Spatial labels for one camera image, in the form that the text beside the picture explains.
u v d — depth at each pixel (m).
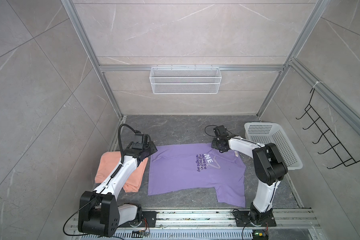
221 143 0.73
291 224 0.73
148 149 0.69
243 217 0.73
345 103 0.60
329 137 0.68
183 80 1.00
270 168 0.51
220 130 0.80
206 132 1.07
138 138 0.65
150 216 0.73
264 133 1.07
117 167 0.50
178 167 0.93
